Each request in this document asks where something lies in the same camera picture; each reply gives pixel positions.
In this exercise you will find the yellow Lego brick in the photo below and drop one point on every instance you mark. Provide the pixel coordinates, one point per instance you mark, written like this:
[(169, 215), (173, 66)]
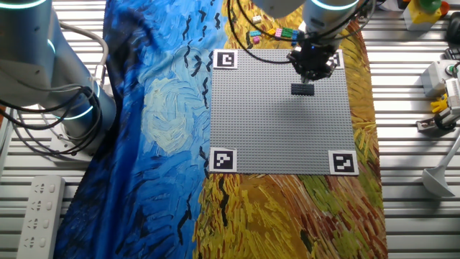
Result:
[(271, 32)]

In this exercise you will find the white power strip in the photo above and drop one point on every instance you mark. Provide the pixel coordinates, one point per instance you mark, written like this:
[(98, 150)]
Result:
[(39, 216)]

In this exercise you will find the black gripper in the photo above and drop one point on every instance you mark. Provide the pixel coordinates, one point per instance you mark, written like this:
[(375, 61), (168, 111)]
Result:
[(312, 57)]

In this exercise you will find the green Lego brick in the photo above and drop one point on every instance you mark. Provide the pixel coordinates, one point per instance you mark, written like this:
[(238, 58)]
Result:
[(286, 32)]

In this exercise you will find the painted print tablecloth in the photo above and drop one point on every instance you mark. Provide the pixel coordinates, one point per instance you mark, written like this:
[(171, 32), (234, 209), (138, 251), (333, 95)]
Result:
[(143, 180)]

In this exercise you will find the black keypad device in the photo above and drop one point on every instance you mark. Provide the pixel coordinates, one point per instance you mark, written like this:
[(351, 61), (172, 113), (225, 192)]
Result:
[(453, 54)]

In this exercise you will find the cyan Lego brick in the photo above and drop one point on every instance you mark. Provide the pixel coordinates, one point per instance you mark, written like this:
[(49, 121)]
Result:
[(255, 33)]

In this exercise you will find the small pink Lego brick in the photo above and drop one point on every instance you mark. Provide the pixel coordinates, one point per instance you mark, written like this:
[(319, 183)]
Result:
[(256, 40)]

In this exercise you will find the yellow green toy block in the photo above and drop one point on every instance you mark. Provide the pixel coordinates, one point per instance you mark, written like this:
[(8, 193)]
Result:
[(420, 16)]

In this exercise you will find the black Lego plate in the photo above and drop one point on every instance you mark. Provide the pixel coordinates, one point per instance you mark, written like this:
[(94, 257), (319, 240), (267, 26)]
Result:
[(302, 90)]

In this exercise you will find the white dome lamp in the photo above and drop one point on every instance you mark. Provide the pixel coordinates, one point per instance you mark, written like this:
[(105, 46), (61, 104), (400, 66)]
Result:
[(435, 181)]

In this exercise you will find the white box green button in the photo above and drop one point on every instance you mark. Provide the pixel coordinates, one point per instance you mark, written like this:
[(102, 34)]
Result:
[(433, 77)]

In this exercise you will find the black white fiducial marker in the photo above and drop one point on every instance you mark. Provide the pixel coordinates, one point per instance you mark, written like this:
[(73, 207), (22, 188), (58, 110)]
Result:
[(225, 59), (223, 160), (339, 61), (343, 162)]

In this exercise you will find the yellow plastic toy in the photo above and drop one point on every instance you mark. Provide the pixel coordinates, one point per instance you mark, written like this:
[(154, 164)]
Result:
[(438, 105)]

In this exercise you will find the blue Lego brick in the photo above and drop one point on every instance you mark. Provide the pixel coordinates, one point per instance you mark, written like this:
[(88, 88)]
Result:
[(295, 35)]

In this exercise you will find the black round object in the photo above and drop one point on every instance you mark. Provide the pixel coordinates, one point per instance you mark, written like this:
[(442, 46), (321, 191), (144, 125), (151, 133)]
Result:
[(454, 32)]

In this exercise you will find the white Lego brick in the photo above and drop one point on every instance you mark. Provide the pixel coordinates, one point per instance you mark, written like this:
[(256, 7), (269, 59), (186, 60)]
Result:
[(256, 19)]

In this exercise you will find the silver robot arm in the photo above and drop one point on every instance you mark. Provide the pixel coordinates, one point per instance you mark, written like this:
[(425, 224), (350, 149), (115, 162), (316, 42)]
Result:
[(28, 54)]

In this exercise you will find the long pink Lego brick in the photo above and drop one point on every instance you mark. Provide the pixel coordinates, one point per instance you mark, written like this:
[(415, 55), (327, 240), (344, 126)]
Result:
[(278, 33)]

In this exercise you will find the silver robot mounting plate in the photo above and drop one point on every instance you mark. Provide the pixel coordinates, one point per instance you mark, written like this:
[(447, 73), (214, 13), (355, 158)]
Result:
[(59, 144)]

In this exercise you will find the white ribbed device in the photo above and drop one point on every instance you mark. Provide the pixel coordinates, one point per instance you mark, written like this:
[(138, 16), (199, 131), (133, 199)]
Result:
[(454, 91)]

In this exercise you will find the grey Lego baseplate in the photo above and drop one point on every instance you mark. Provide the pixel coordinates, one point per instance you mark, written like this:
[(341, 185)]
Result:
[(269, 126)]

